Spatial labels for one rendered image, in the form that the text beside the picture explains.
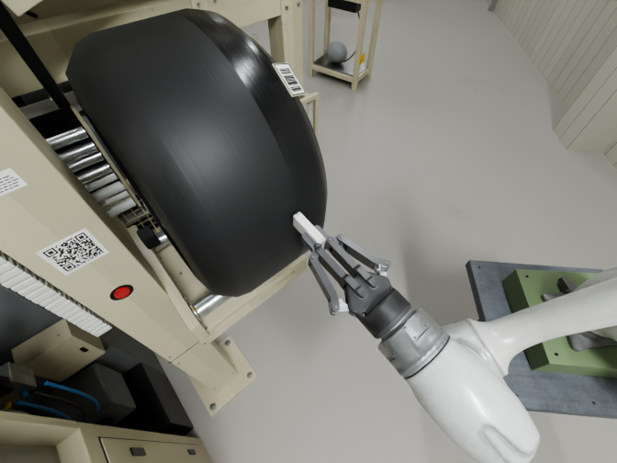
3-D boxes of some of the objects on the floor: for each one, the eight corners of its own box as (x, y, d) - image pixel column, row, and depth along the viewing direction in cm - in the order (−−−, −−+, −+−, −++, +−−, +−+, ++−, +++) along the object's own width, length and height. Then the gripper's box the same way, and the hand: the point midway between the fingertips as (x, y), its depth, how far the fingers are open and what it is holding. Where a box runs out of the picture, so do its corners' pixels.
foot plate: (211, 417, 141) (210, 416, 139) (185, 370, 153) (183, 369, 151) (258, 376, 151) (257, 375, 150) (229, 335, 164) (229, 334, 162)
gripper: (432, 289, 44) (325, 186, 52) (373, 349, 39) (264, 226, 47) (413, 304, 51) (320, 211, 59) (360, 357, 46) (266, 247, 54)
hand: (308, 231), depth 52 cm, fingers closed
